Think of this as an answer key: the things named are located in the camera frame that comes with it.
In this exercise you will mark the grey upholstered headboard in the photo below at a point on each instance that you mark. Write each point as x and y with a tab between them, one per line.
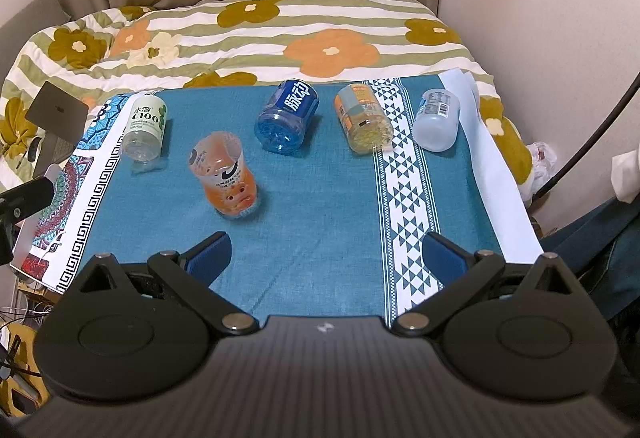
30	23

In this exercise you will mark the white cloth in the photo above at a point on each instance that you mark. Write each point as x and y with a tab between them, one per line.
627	175

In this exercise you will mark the white plastic bag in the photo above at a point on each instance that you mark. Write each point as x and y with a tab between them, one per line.
542	163

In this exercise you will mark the yellow-orange label bottle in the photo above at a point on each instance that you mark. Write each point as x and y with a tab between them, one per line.
362	123

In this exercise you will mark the blue drink bottle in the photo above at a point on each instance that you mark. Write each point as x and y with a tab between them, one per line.
287	118

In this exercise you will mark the black curved pole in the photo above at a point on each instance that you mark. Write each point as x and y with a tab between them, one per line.
590	139

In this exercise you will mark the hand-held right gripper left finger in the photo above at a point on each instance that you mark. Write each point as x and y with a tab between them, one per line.
212	258

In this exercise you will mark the teal patterned tablecloth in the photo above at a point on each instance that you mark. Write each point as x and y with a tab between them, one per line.
310	198

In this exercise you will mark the yellow object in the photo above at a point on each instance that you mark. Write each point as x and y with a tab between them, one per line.
20	393

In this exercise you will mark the grey laptop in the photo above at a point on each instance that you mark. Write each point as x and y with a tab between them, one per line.
57	110

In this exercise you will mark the orange juice bottle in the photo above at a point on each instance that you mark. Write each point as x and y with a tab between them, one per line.
231	190

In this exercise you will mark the floral striped blanket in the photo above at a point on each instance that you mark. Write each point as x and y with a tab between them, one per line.
325	23

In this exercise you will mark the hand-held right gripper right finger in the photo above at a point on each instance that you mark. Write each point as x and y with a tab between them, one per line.
442	260

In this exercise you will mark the dark blue cloth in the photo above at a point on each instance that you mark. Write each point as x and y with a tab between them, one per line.
585	238

